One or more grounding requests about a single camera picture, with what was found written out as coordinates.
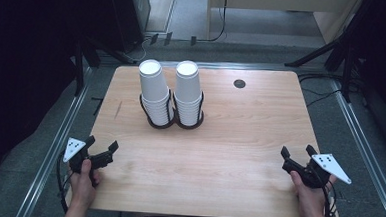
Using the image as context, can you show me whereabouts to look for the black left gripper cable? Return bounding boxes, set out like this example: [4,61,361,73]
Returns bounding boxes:
[53,150,74,214]

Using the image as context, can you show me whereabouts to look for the stack of white paper cups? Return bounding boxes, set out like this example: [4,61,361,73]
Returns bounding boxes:
[172,60,205,128]
[135,58,178,127]

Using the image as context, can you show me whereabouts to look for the black tripod stand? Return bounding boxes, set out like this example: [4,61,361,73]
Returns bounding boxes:
[282,0,386,107]

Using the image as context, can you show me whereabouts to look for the black cabinet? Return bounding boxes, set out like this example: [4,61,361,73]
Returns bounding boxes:
[104,0,152,54]

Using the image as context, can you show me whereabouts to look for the black hanging cable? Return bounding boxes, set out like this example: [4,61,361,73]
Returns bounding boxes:
[195,0,229,44]

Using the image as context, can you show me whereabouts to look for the black floor cables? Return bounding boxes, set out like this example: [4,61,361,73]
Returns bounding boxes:
[295,71,365,110]

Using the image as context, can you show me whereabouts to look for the person's left hand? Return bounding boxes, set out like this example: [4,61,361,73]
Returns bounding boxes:
[66,157,103,212]

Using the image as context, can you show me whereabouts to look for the black metal stand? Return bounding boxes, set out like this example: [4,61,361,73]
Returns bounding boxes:
[70,35,103,99]

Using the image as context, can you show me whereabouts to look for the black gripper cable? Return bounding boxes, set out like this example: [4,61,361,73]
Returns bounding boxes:
[321,181,340,217]
[53,150,74,214]

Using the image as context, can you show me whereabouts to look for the black wire cup holder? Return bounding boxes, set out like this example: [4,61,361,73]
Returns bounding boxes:
[137,87,206,132]

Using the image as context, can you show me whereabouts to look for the white cable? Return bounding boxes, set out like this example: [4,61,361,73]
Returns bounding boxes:
[128,34,153,63]

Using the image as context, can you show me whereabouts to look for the beige wooden furniture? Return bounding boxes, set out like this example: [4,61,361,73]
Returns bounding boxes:
[205,0,365,46]

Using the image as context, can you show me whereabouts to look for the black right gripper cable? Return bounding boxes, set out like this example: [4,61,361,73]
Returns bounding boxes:
[321,181,340,217]

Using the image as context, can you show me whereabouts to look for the dark curtain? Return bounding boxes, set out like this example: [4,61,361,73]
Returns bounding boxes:
[0,0,88,214]

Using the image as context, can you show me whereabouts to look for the aluminium floor rail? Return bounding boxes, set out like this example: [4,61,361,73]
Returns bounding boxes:
[322,79,386,217]
[14,63,95,217]

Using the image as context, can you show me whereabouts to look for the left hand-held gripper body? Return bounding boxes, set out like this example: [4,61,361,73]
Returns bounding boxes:
[61,137,115,177]

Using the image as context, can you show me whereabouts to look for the person's right hand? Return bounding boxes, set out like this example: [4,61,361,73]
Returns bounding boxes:
[287,170,339,217]

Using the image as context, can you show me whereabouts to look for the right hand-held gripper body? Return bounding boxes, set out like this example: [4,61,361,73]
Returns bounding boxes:
[280,151,354,192]

